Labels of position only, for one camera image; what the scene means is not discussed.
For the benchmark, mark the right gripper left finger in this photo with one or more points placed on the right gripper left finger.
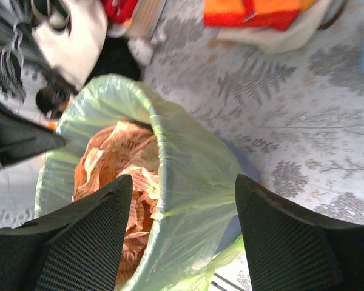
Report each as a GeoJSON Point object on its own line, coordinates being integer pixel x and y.
{"type": "Point", "coordinates": [71, 248]}

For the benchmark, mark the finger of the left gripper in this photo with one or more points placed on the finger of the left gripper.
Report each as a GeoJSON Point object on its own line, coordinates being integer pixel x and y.
{"type": "Point", "coordinates": [21, 139]}

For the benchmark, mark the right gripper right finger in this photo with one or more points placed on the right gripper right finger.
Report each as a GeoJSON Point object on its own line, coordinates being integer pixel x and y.
{"type": "Point", "coordinates": [289, 247]}

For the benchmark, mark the green trash bag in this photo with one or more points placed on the green trash bag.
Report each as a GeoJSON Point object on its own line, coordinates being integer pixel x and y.
{"type": "Point", "coordinates": [197, 181]}

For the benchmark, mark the cream tote bag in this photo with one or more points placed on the cream tote bag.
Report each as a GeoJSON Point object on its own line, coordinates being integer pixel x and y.
{"type": "Point", "coordinates": [75, 53]}

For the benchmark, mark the crumpled brown paper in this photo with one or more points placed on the crumpled brown paper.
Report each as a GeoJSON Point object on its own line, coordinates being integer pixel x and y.
{"type": "Point", "coordinates": [123, 160]}

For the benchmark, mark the red cloth in basket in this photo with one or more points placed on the red cloth in basket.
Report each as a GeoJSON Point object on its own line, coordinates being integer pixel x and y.
{"type": "Point", "coordinates": [119, 11]}

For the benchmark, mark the dark brown strap bag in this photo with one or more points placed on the dark brown strap bag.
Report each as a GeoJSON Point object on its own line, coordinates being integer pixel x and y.
{"type": "Point", "coordinates": [53, 99]}

